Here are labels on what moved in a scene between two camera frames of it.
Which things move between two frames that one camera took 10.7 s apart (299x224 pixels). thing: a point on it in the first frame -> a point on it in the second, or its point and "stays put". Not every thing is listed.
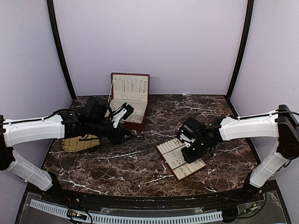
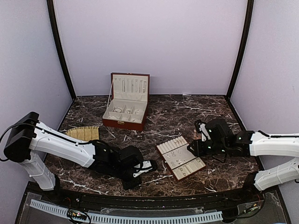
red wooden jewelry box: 133,89 stays put
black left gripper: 117,139 -> 127,185
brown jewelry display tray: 170,153 stays put
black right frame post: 250,4 stays put
